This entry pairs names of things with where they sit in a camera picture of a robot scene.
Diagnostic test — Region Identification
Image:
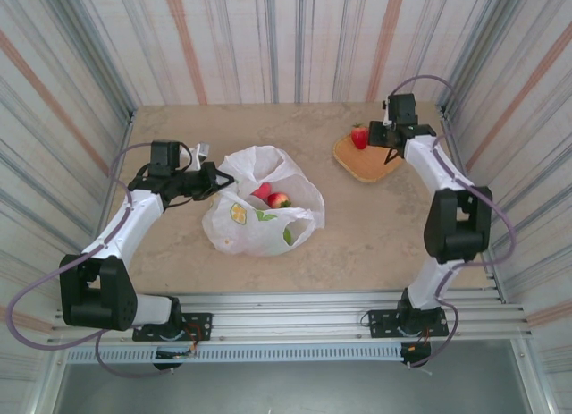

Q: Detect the aluminium rail frame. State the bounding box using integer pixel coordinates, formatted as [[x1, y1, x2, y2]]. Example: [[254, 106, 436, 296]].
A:
[[49, 277, 533, 343]]

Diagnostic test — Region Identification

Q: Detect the red strawberry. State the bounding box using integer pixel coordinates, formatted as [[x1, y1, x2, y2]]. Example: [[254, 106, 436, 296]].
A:
[[349, 122, 371, 151]]

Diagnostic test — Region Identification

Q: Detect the white slotted cable duct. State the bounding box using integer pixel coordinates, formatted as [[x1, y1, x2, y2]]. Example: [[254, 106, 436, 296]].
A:
[[65, 344, 403, 365]]

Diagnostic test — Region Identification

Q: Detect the woven bamboo tray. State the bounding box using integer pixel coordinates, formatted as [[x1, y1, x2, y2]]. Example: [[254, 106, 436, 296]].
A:
[[333, 131, 404, 183]]

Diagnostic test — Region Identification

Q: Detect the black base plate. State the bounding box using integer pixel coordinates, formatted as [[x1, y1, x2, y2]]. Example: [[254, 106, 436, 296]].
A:
[[366, 308, 448, 339], [132, 313, 214, 343]]

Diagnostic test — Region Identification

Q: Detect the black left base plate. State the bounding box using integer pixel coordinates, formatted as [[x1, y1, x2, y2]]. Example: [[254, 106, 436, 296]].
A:
[[132, 313, 214, 343]]

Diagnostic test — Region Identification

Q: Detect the white printed plastic bag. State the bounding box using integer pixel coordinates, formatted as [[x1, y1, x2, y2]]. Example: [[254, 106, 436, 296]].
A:
[[200, 144, 326, 258]]

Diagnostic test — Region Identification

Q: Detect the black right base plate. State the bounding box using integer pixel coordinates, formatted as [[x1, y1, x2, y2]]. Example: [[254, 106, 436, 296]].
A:
[[366, 308, 448, 339]]

